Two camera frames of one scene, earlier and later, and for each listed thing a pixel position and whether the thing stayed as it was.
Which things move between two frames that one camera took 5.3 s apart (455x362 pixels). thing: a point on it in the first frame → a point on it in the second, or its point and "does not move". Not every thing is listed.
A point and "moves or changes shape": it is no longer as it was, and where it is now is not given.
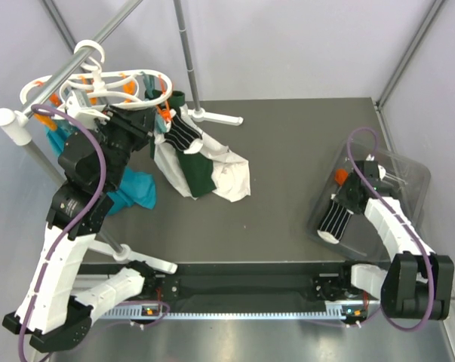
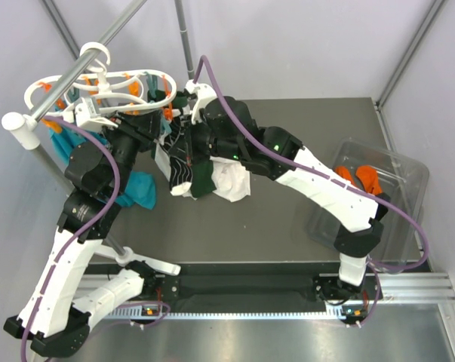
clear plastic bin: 410,179 does not move
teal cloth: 133,188 does not move
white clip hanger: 135,88 moves or changes shape
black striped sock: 333,222 → 180,172
